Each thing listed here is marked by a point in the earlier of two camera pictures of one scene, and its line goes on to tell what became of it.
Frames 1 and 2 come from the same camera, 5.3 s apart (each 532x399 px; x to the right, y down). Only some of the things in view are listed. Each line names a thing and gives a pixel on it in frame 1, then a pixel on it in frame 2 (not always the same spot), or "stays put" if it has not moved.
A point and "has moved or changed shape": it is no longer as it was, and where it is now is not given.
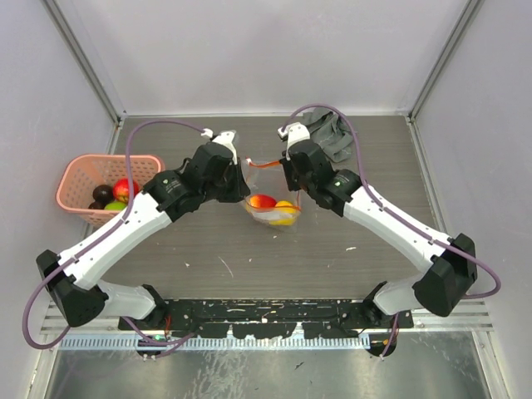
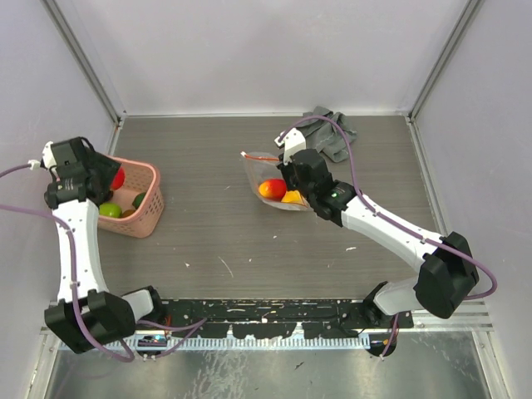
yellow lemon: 284,214 -> 293,196
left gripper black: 240,188 -> 107,168
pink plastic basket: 78,175 has moved or changed shape
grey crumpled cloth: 327,127 stays put
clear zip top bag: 273,199 has moved or changed shape
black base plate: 271,318 stays put
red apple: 120,189 -> 118,179
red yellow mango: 263,201 -> 273,189
